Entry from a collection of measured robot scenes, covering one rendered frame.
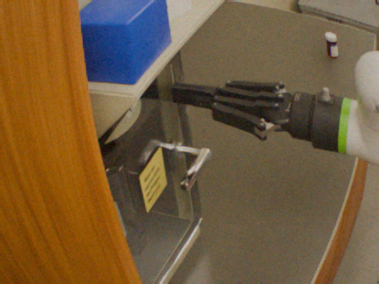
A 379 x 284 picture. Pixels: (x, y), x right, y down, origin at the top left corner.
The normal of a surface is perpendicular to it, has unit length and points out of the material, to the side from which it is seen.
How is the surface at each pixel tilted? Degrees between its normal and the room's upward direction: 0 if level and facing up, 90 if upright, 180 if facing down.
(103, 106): 90
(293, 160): 0
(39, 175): 90
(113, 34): 90
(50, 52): 90
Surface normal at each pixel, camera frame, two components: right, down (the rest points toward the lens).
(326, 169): -0.11, -0.77
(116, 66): -0.39, 0.61
